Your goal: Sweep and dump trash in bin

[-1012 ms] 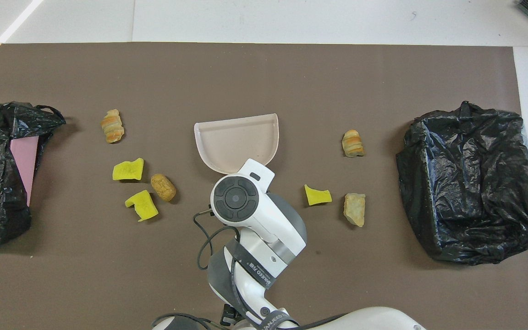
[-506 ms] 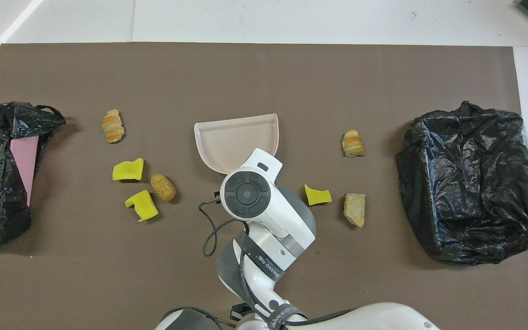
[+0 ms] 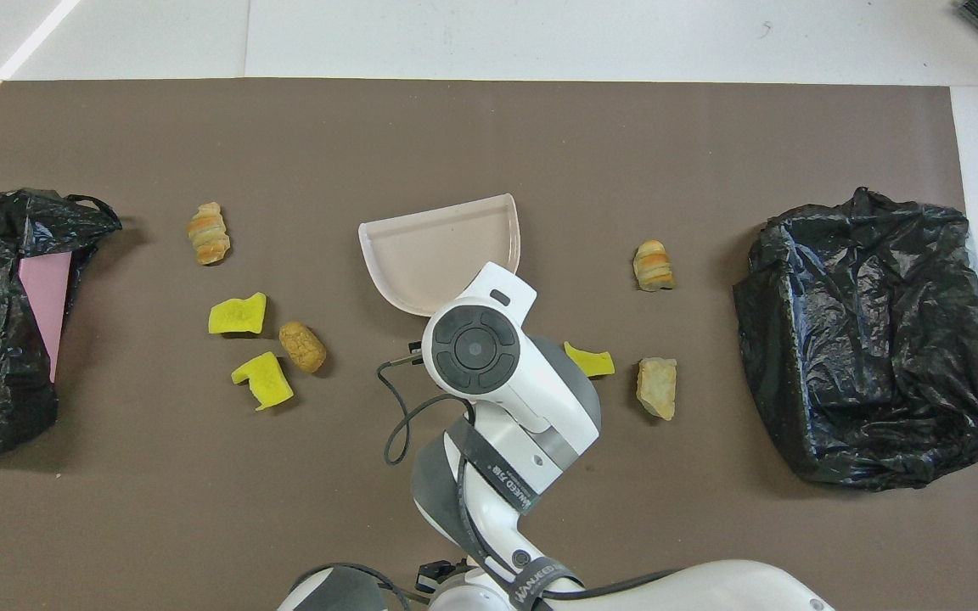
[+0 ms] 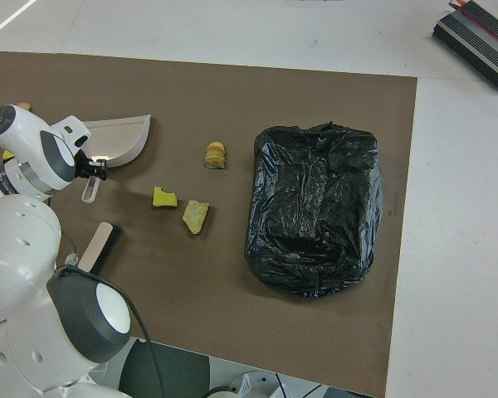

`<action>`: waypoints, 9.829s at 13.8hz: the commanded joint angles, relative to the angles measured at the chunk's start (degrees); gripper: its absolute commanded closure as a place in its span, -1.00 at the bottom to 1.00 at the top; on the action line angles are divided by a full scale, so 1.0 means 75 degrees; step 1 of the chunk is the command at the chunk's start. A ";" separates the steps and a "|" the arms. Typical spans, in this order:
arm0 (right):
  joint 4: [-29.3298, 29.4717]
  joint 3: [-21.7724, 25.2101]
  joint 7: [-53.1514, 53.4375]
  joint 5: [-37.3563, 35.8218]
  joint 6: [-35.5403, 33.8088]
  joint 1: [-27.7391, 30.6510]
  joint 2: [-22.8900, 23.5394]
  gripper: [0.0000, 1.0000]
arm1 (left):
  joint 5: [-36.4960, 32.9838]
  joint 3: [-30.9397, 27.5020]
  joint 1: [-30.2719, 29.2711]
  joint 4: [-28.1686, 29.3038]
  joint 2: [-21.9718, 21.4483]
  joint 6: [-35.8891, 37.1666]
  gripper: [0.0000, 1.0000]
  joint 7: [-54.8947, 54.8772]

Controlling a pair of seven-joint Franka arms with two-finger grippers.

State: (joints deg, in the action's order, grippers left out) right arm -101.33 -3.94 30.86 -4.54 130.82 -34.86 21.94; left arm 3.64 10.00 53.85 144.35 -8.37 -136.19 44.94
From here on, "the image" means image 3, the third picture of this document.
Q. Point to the brown table mat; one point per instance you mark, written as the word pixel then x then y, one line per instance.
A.
pixel 489 127

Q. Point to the striped toy croissant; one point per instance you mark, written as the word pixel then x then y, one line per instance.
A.
pixel 208 234
pixel 653 266

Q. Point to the yellow sponge piece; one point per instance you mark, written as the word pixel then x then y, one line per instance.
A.
pixel 598 363
pixel 266 380
pixel 238 316

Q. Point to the right black trash bag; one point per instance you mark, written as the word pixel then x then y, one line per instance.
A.
pixel 862 356

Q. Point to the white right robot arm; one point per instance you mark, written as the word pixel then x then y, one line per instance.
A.
pixel 472 348

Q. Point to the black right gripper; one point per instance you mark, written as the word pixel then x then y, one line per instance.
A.
pixel 415 352

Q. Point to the pink bin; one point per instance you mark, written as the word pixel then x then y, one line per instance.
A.
pixel 46 297

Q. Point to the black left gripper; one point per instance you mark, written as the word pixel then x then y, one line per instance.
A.
pixel 435 577

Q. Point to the beige plastic dustpan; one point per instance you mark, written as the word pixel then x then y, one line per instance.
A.
pixel 438 255

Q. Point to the brown oval toy bread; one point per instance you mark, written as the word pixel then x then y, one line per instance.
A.
pixel 302 347

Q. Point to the pale toy bread piece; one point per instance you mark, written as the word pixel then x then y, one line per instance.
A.
pixel 657 388

